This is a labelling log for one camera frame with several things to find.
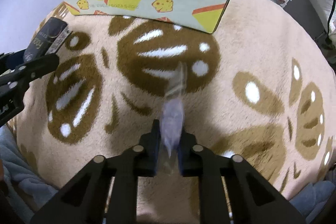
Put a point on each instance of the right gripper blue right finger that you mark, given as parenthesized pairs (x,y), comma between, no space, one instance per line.
(187,163)

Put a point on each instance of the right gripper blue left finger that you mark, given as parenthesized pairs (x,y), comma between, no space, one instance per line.
(148,158)

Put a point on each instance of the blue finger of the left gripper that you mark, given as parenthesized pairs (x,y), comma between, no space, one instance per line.
(11,60)
(32,70)

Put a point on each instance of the black cigarette box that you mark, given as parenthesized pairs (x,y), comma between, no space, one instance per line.
(48,40)

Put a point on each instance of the small purple packaged toy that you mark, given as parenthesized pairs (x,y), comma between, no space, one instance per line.
(172,119)

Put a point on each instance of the beige brown patterned blanket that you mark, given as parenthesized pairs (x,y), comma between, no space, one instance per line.
(258,86)

